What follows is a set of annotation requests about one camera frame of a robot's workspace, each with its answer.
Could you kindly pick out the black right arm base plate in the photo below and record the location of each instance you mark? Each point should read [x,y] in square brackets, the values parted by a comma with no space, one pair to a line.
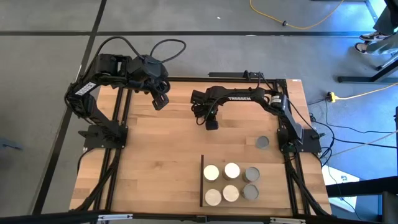
[311,144]

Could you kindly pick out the black power strip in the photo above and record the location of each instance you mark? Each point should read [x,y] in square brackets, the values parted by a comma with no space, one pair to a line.
[227,75]

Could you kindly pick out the person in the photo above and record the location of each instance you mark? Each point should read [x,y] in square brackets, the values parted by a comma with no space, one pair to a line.
[390,15]

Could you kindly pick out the orange yellow fruit can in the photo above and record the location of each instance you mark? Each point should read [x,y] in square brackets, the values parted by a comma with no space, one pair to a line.
[211,173]

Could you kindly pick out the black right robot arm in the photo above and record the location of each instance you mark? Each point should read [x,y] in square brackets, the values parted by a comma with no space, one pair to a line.
[255,95]

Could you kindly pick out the white printed card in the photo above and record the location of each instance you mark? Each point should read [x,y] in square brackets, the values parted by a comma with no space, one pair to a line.
[339,182]

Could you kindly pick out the black desk edge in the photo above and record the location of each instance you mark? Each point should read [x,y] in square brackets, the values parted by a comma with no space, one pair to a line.
[367,186]

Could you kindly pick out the pale-lidded tin can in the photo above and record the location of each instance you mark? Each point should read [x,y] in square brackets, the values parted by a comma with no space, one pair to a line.
[230,193]

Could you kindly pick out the yellow green labelled can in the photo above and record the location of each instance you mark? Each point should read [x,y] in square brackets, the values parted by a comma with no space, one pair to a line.
[232,171]

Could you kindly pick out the pale teal can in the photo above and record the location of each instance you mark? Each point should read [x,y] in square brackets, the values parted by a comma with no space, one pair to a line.
[262,142]

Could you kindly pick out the black metal stand base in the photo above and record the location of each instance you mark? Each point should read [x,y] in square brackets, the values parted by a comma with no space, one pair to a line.
[357,79]

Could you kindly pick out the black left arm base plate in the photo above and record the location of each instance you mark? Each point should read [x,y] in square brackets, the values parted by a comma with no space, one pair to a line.
[93,141]

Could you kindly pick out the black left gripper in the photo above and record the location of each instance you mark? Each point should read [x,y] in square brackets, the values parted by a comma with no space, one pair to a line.
[155,86]

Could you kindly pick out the white teal Mixed label can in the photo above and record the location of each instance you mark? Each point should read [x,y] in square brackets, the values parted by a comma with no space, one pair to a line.
[250,192]

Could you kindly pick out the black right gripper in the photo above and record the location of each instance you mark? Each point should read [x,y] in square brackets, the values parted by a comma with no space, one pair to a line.
[206,102]

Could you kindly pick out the black aluminium rig frame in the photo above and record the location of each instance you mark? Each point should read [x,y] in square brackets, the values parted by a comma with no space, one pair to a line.
[186,79]

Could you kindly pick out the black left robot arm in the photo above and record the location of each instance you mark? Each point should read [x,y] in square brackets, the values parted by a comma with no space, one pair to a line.
[102,119]

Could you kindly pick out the pink and teal can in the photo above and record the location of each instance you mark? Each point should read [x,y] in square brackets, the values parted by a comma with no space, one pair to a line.
[251,174]

